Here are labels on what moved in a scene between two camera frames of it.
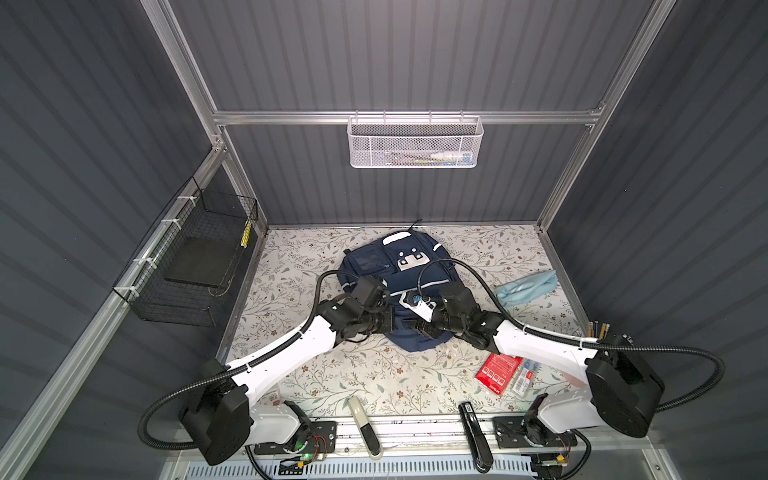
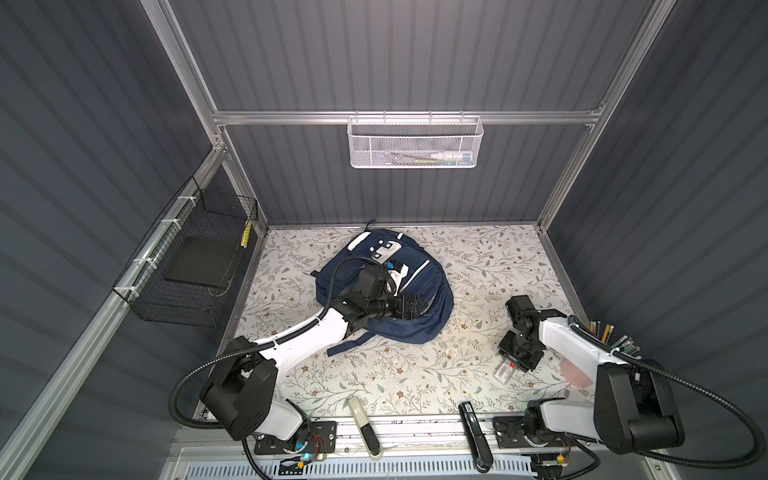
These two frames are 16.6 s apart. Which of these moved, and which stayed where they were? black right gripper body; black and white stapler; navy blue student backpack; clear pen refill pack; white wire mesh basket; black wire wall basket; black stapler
Moved: clear pen refill pack; navy blue student backpack; black right gripper body
Stayed: white wire mesh basket; black stapler; black and white stapler; black wire wall basket
